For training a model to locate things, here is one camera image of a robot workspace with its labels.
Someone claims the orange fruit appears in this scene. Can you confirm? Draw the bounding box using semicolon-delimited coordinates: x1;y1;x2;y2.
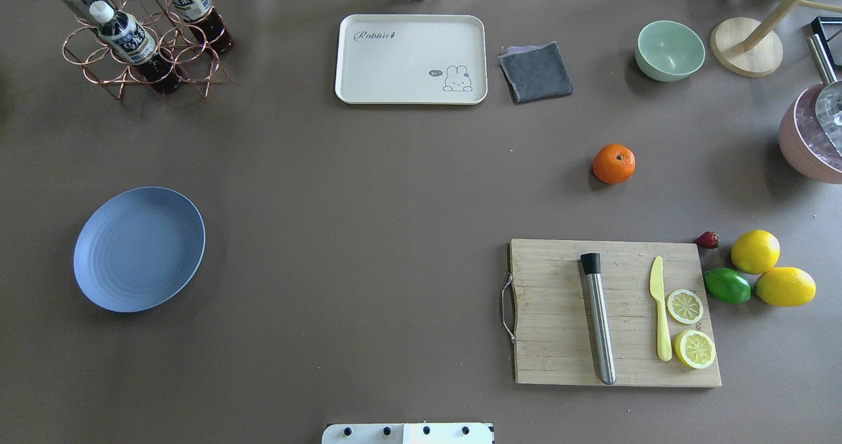
591;143;637;184

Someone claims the blue round plate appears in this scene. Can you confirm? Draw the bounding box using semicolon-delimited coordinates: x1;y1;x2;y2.
73;186;207;313

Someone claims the cream rabbit tray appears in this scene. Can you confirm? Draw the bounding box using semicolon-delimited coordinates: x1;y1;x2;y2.
334;14;488;105

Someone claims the grey folded cloth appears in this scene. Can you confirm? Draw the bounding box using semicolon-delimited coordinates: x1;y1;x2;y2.
497;41;574;103

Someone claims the wooden cutting board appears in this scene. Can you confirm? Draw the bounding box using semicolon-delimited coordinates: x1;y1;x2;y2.
509;238;722;388

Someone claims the yellow plastic knife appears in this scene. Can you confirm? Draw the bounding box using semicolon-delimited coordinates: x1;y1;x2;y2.
649;256;673;361

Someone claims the upper lemon slice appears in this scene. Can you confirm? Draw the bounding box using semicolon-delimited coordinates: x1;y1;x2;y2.
666;289;705;325

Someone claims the lemon slice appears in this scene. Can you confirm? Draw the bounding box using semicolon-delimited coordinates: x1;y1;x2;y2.
666;289;705;325
673;330;716;370

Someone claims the strawberry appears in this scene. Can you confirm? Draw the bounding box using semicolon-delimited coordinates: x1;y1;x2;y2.
694;231;720;249

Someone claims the green bowl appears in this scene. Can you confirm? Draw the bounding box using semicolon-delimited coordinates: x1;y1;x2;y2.
635;20;706;82

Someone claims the lower lemon slice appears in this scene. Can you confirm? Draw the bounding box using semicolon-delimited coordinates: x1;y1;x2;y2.
673;330;716;370

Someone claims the right rear tea bottle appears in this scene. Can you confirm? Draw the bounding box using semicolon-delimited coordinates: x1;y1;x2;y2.
169;0;234;54

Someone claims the green lime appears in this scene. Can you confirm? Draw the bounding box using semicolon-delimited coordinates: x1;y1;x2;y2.
703;267;752;304

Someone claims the front tea bottle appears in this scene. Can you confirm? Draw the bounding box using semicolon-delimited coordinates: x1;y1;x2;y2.
88;1;181;93

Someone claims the upper whole lemon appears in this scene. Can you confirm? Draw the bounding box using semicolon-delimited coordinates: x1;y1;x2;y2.
730;230;781;274

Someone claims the wooden stand with round base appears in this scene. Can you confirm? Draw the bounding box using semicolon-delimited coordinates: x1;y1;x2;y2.
710;0;841;78

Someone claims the pink bowl with ice cubes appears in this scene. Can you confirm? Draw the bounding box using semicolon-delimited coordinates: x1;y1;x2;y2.
778;82;841;184

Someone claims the metal ice scoop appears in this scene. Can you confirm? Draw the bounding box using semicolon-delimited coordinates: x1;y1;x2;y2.
808;34;841;155

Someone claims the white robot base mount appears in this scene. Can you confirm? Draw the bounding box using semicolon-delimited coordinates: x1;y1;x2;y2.
321;422;495;443

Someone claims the copper wire bottle rack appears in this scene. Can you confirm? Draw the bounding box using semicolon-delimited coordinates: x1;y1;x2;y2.
62;0;222;94

